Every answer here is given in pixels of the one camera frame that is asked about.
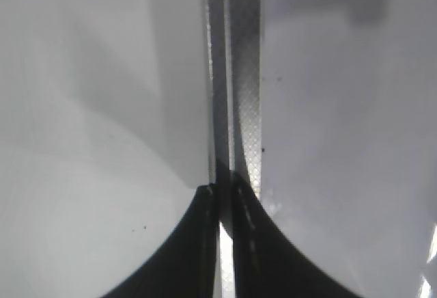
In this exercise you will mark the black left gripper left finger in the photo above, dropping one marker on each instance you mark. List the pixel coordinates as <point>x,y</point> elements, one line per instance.
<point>184,265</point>

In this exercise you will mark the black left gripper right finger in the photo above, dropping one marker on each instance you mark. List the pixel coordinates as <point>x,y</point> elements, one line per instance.
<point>266,264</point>

